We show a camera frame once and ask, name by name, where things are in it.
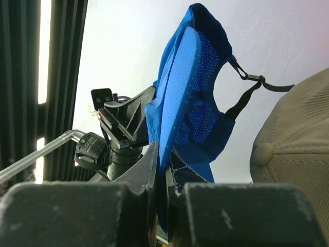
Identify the colourful cap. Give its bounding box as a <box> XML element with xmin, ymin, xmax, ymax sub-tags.
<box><xmin>144</xmin><ymin>3</ymin><xmax>291</xmax><ymax>233</ymax></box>

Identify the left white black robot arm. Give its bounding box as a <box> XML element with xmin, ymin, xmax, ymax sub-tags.
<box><xmin>75</xmin><ymin>86</ymin><xmax>156</xmax><ymax>181</ymax></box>

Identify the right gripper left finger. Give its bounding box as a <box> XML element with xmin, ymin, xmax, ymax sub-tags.
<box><xmin>1</xmin><ymin>142</ymin><xmax>159</xmax><ymax>246</ymax></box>

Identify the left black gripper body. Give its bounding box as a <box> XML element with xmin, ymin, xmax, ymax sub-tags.
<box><xmin>97</xmin><ymin>86</ymin><xmax>156</xmax><ymax>149</ymax></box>

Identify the tan cap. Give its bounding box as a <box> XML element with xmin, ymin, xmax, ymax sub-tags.
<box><xmin>250</xmin><ymin>69</ymin><xmax>328</xmax><ymax>237</ymax></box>

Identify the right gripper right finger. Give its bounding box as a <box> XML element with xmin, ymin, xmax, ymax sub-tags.
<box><xmin>166</xmin><ymin>151</ymin><xmax>329</xmax><ymax>247</ymax></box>

